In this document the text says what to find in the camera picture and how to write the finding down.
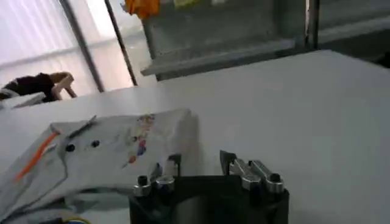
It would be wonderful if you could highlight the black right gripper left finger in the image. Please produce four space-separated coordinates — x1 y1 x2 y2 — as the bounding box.
133 153 183 197

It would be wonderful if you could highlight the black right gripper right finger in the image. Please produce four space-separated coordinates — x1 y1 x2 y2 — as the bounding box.
219 150 286 194

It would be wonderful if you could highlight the grey printed T-shirt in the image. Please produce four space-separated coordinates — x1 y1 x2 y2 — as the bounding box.
0 108 200 224

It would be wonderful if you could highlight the wooden chair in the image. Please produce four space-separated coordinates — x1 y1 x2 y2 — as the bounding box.
48 71 78 102

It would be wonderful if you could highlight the thin dark metal pole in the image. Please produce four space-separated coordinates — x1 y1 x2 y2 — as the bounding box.
104 0 139 87

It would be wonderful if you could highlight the grey metal shelf rack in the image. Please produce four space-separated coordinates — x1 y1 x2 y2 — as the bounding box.
140 0 390 82

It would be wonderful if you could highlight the thick dark metal pole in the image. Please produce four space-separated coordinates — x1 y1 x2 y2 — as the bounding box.
58 0 105 93

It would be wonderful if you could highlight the small white side table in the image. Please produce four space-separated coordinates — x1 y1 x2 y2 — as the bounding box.
0 92 46 111

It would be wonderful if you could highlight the black bulky object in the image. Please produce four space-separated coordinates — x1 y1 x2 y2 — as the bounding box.
375 52 390 69

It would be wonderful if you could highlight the orange cloth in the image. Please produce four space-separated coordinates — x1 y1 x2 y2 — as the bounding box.
121 0 161 19

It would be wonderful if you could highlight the light green cloth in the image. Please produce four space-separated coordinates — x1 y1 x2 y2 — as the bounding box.
173 0 202 9

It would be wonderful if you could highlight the yellow cable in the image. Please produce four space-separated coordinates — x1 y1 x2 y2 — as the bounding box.
62 215 92 224

